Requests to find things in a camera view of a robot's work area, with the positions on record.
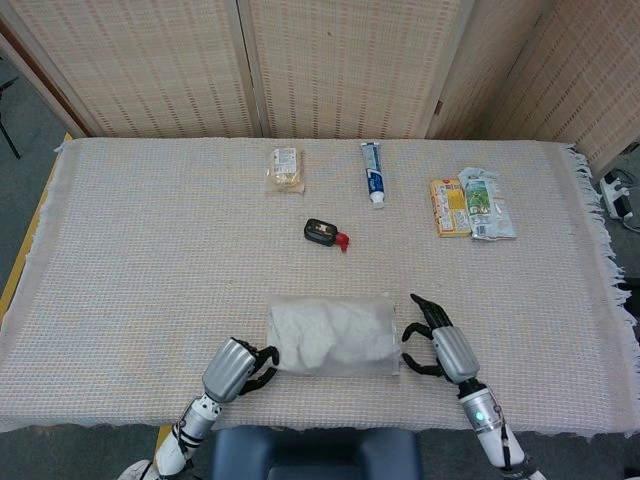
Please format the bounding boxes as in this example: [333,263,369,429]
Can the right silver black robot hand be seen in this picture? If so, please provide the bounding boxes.
[401,293,481,386]

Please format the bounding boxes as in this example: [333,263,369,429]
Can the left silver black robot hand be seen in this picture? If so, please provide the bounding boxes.
[201,336,280,405]

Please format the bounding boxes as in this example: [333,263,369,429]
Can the transparent plastic zip bag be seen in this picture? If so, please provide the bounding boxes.
[265,293,401,378]

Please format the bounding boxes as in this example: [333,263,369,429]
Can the green white snack package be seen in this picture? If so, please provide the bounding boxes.
[458,167,517,243]

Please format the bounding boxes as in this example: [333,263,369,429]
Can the beige woven tablecloth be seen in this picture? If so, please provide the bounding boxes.
[0,137,640,435]

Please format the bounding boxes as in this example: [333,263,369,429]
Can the yellow cardboard box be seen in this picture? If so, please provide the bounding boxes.
[429,178,472,239]

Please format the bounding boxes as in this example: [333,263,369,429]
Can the black and red small device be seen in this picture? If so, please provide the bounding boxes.
[302,217,352,253]

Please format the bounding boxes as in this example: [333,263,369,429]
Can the blue white toothpaste tube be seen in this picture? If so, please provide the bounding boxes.
[360,142,387,211]

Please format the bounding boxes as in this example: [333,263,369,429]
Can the clear packet of crackers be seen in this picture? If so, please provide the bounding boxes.
[264,147,306,196]

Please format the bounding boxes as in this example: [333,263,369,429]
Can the white power strip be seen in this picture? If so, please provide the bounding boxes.
[598,168,637,221]

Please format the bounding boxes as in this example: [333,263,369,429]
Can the wicker folding screen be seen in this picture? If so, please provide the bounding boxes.
[0,0,640,174]

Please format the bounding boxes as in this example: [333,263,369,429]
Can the black stand leg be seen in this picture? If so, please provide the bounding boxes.
[0,57,22,160]

